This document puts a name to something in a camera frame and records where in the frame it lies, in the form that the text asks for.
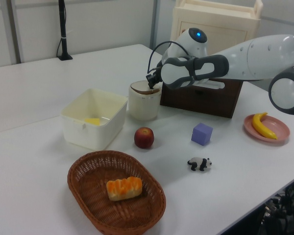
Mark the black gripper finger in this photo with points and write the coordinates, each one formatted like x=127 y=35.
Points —
x=151 y=85

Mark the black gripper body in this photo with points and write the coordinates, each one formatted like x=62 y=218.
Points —
x=155 y=77

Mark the cream trash can lid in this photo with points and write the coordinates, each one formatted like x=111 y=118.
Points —
x=138 y=86

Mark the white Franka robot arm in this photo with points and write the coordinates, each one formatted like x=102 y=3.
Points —
x=259 y=58

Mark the cream desktop trash can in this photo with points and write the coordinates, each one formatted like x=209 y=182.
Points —
x=143 y=107

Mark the red apple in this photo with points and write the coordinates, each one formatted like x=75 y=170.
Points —
x=143 y=138

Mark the purple foam cube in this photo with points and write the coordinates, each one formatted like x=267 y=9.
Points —
x=201 y=134

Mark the cream cabinet with brown base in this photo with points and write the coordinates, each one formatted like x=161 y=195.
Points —
x=215 y=27

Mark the cream plastic storage box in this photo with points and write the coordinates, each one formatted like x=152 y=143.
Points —
x=88 y=137

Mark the small panda figurine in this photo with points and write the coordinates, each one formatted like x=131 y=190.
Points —
x=198 y=162

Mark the toy bread loaf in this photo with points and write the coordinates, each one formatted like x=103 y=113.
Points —
x=123 y=189

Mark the yellow toy banana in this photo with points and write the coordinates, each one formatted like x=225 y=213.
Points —
x=259 y=126

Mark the brown wicker basket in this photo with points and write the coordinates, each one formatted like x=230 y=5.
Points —
x=127 y=215

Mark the pink round plate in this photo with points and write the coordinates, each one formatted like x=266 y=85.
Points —
x=283 y=129

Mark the black camera pole stand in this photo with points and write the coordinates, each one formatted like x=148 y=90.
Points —
x=62 y=31

